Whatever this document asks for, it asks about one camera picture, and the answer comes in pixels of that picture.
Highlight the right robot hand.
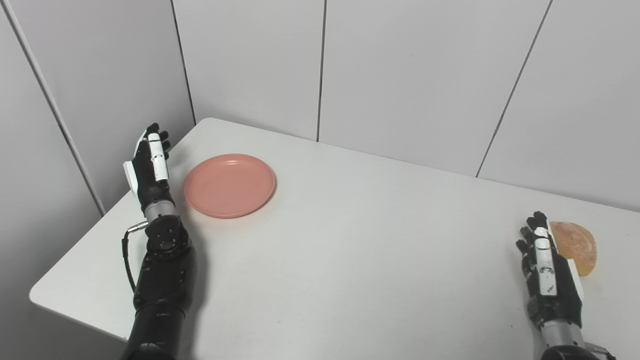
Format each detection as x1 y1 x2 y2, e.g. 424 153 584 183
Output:
516 211 585 329

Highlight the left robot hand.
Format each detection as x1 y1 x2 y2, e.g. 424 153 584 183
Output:
123 123 177 215

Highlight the bread roll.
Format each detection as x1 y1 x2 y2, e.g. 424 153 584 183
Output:
549 221 598 277

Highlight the pink plate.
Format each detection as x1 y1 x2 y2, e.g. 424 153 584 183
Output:
183 153 277 219

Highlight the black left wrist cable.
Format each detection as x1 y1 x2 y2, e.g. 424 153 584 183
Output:
121 221 150 294

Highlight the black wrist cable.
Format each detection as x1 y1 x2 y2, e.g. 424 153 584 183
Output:
121 221 150 294
585 343 617 360

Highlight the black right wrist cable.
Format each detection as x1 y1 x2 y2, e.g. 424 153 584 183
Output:
585 343 617 360

